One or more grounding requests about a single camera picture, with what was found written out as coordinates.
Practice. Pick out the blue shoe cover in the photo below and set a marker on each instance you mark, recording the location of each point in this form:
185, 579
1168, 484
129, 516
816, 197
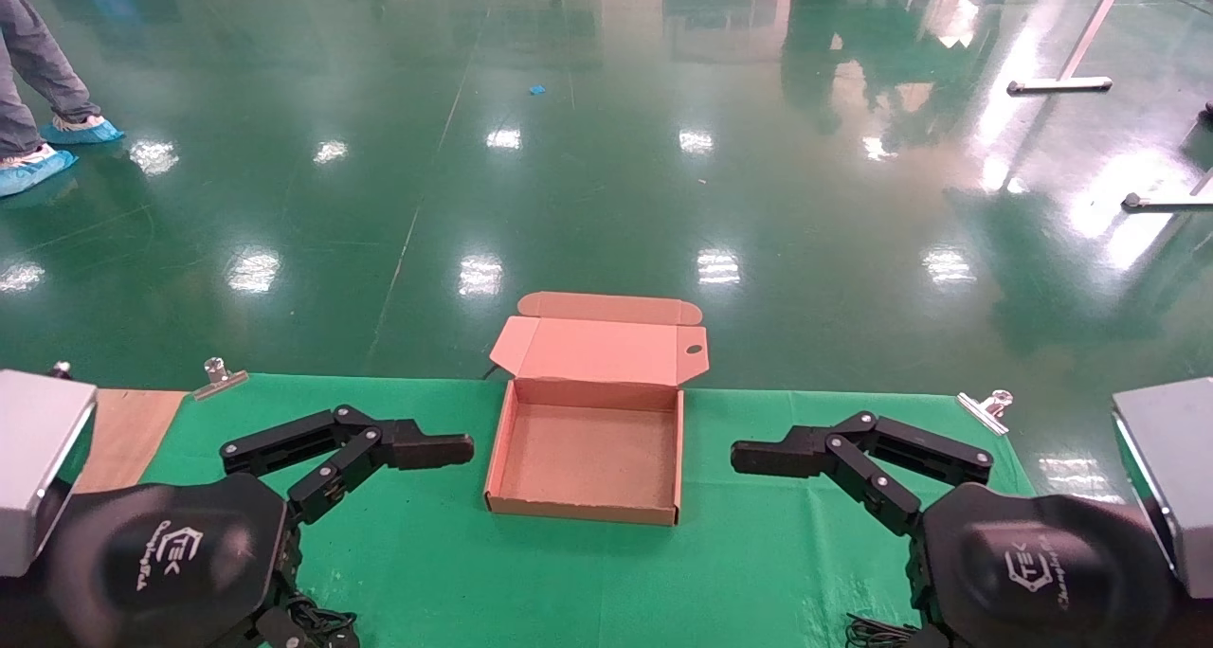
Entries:
33, 170
85, 134

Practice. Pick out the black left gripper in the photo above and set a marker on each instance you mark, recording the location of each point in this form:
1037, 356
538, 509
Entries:
142, 572

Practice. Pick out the silver binder clip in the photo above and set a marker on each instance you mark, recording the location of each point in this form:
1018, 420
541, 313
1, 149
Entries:
220, 381
981, 411

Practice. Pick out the open brown cardboard box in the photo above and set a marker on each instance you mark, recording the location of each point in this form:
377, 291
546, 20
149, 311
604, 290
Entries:
588, 458

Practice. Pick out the person in grey trousers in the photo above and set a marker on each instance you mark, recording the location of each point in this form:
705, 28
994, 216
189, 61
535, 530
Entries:
38, 61

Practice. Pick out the green table cloth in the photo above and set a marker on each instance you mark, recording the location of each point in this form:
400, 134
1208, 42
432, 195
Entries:
426, 553

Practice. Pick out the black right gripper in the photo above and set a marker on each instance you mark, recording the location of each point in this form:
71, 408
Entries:
1042, 572

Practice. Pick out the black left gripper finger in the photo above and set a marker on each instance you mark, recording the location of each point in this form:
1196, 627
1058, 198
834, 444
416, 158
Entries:
426, 447

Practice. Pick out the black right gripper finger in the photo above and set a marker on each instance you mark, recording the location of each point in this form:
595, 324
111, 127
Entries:
777, 454

